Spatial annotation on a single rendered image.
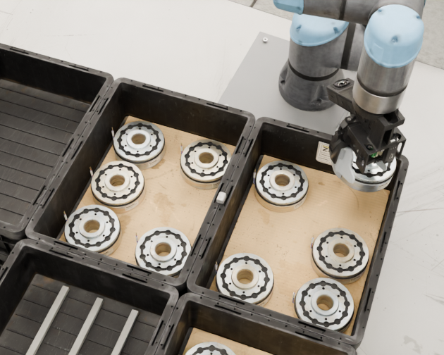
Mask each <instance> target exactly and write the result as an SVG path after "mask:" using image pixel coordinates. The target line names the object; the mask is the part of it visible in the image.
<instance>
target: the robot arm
mask: <svg viewBox="0 0 444 355"><path fill-rule="evenodd" d="M425 3H426V0H273V4H274V6H275V7H276V8H278V9H280V10H284V11H287V12H291V13H294V15H293V17H292V24H291V26H290V45H289V54H288V59H287V61H286V62H285V65H284V66H283V67H282V69H281V71H280V75H279V79H278V88H279V92H280V95H281V96H282V97H283V99H284V100H285V101H286V102H287V103H288V104H290V105H291V106H293V107H295V108H297V109H299V110H303V111H312V112H313V111H323V110H326V109H328V108H330V107H332V106H334V105H335V104H337V105H339V106H340V107H342V108H343V109H345V110H346V111H349V112H350V116H348V117H346V118H345V119H344V120H343V121H342V122H341V124H340V127H339V128H338V130H337V131H335V134H334V136H333V138H332V140H331V142H330V144H329V154H330V158H331V164H332V167H333V171H334V173H335V174H336V175H337V177H338V178H341V177H342V176H343V177H344V178H345V179H346V180H347V181H348V182H349V183H350V184H354V182H355V176H354V172H353V169H352V162H353V159H354V154H353V152H354V153H355V156H356V157H357V158H356V161H355V164H356V165H357V167H358V169H360V171H361V172H362V174H363V173H364V171H365V168H366V166H367V165H369V164H371V163H374V164H377V165H378V166H379V167H380V168H381V169H382V170H384V171H386V170H387V165H386V164H387V163H388V162H391V161H393V160H394V158H395V156H396V157H397V158H398V159H400V157H401V155H402V151H403V149H404V146H405V142H406V140H407V139H406V138H405V136H404V135H403V134H402V133H401V131H400V130H399V128H398V126H400V125H404V122H405V117H404V116H403V115H402V114H401V112H400V111H399V107H400V105H401V104H402V100H403V98H404V95H405V92H406V89H407V86H408V83H409V79H410V77H411V74H412V70H413V67H414V64H415V61H416V59H417V55H418V53H419V52H420V50H421V46H422V43H423V34H424V23H423V21H422V15H423V9H424V7H425ZM342 69H344V70H351V71H355V72H357V74H356V78H355V81H354V80H352V79H350V78H345V76H344V74H343V70H342ZM397 138H398V140H397ZM400 143H402V146H401V148H400V151H398V150H397V148H398V145H399V144H400ZM362 164H363V165H362Z"/></svg>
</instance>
